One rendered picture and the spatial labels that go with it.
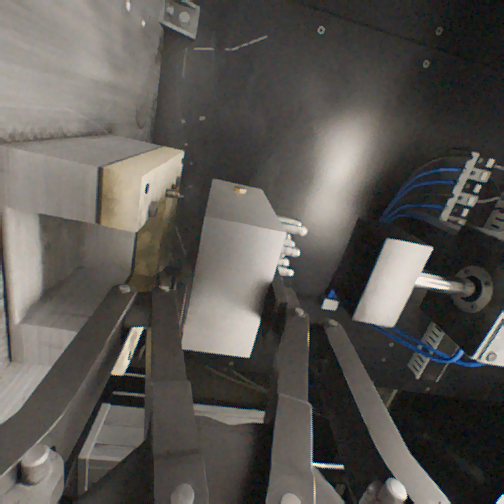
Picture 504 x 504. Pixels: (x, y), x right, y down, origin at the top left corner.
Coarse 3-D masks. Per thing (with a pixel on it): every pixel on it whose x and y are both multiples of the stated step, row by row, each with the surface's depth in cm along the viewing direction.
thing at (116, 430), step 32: (448, 160) 47; (480, 160) 43; (448, 192) 46; (480, 192) 46; (416, 352) 63; (448, 352) 59; (128, 384) 39; (96, 416) 35; (128, 416) 36; (224, 416) 39; (256, 416) 40; (96, 448) 32; (128, 448) 33; (64, 480) 29; (96, 480) 32
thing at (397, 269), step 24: (360, 240) 31; (384, 240) 25; (408, 240) 26; (360, 264) 32; (384, 264) 26; (408, 264) 26; (336, 288) 33; (360, 288) 34; (384, 288) 27; (408, 288) 27; (432, 288) 30; (456, 288) 30; (360, 312) 28; (384, 312) 28
